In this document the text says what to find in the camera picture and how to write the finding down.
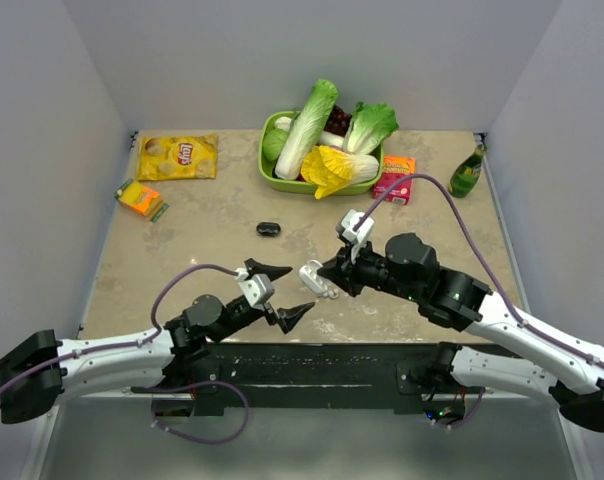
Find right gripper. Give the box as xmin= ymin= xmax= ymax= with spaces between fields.
xmin=319 ymin=235 xmax=422 ymax=302

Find white earbud charging case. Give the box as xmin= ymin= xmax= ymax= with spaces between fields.
xmin=298 ymin=259 xmax=329 ymax=298

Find black earbud charging case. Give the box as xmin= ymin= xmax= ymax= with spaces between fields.
xmin=256 ymin=221 xmax=281 ymax=238

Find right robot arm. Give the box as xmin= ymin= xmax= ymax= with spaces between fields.
xmin=318 ymin=233 xmax=604 ymax=433

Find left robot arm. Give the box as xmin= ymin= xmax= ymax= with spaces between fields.
xmin=0 ymin=259 xmax=314 ymax=425

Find yellow napa cabbage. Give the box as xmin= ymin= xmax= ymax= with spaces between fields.
xmin=301 ymin=145 xmax=379 ymax=199

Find pink snack box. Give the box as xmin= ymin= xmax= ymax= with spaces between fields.
xmin=372 ymin=155 xmax=416 ymax=205

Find small green cabbage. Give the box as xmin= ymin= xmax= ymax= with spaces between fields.
xmin=262 ymin=128 xmax=289 ymax=162

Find dark red grapes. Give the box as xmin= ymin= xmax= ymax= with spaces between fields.
xmin=324 ymin=105 xmax=352 ymax=137

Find green leafy lettuce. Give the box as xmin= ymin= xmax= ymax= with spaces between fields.
xmin=342 ymin=102 xmax=399 ymax=155

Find yellow orange sponge pack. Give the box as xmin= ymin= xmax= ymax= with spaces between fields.
xmin=114 ymin=178 xmax=169 ymax=223

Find white radish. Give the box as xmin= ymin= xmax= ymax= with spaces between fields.
xmin=274 ymin=116 xmax=344 ymax=149

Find yellow chips bag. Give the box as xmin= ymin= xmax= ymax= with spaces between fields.
xmin=136 ymin=134 xmax=218 ymax=182

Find green glass bottle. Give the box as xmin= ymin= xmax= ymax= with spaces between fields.
xmin=448 ymin=144 xmax=487 ymax=198

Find green plastic basin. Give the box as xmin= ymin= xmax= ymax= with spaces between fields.
xmin=258 ymin=110 xmax=385 ymax=196

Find tall napa cabbage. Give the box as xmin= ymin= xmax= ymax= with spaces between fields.
xmin=275 ymin=79 xmax=338 ymax=181

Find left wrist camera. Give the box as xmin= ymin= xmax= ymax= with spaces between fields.
xmin=235 ymin=268 xmax=275 ymax=310

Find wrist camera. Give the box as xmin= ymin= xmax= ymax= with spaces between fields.
xmin=235 ymin=268 xmax=275 ymax=310
xmin=336 ymin=209 xmax=374 ymax=263

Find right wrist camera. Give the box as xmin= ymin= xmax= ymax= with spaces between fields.
xmin=336 ymin=209 xmax=374 ymax=263

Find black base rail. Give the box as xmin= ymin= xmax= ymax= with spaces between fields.
xmin=155 ymin=343 xmax=479 ymax=424

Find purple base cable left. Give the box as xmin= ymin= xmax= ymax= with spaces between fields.
xmin=150 ymin=379 xmax=251 ymax=443

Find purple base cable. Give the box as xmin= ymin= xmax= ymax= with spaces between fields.
xmin=150 ymin=379 xmax=251 ymax=443
xmin=429 ymin=384 xmax=487 ymax=431

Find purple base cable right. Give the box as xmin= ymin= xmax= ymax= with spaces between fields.
xmin=429 ymin=384 xmax=487 ymax=431

